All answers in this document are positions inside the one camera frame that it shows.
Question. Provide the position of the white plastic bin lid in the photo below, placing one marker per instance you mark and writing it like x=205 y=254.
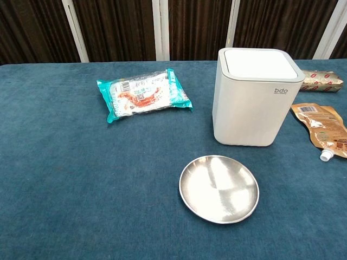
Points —
x=259 y=63

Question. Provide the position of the white desktop trash bin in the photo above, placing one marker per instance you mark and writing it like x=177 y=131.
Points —
x=249 y=113

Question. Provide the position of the teal snack packet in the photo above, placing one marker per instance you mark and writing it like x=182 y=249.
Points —
x=145 y=93

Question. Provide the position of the round stainless steel plate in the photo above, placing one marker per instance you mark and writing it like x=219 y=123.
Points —
x=219 y=189

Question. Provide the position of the blue table cloth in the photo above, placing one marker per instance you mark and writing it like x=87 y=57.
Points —
x=95 y=176

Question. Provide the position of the dark brown curtain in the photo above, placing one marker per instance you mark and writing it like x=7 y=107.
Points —
x=119 y=27

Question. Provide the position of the brown spouted pouch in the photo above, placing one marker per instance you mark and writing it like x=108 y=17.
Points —
x=324 y=127

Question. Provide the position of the gold red patterned packet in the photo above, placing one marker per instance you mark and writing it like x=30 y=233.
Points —
x=321 y=81

